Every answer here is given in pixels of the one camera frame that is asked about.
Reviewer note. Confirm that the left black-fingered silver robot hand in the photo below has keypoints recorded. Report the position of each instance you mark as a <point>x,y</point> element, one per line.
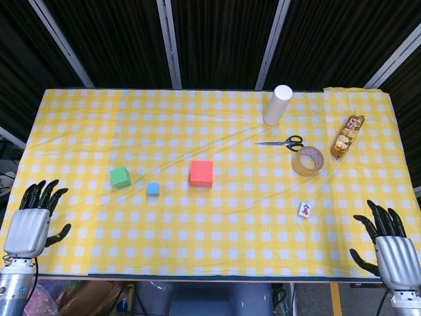
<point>28,230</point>

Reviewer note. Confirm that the right black-fingered silver robot hand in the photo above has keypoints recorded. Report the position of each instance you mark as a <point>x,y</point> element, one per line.
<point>396,260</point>

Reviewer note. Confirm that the green cube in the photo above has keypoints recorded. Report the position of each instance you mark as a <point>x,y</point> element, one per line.
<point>120,179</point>

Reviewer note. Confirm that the small blue cube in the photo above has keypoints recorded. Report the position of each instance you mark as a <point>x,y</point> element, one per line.
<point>153,190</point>

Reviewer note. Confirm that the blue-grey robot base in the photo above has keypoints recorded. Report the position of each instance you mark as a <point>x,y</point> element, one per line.
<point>204,301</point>

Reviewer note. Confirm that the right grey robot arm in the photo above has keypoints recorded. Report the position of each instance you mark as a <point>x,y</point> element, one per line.
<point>408,304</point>

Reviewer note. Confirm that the yellow checkered tablecloth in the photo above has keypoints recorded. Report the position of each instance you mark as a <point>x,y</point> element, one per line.
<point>210,230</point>

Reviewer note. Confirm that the pink plastic bag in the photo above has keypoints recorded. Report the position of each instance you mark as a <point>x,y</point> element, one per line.
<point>39,303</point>

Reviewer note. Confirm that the brown cardboard box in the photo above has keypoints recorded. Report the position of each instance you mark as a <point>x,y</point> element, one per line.
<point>89,299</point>

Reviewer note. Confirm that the mahjong tile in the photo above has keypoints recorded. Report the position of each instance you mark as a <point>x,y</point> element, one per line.
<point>304,210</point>

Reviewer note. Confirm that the gold foil snack package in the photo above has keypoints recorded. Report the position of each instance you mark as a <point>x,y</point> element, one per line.
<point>345,138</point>

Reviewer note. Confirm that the clear packing tape roll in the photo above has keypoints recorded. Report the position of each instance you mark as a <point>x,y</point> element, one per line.
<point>301,168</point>

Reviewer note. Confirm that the large red cube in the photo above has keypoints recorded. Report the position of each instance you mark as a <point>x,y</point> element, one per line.
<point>201,174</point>

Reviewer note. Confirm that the white cylinder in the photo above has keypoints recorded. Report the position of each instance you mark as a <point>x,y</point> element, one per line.
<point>276,107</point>

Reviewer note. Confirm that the silver aluminium frame post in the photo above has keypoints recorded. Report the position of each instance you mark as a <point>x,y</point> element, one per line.
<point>271,49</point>
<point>62,46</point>
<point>170,46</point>
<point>391,62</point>
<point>11,136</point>

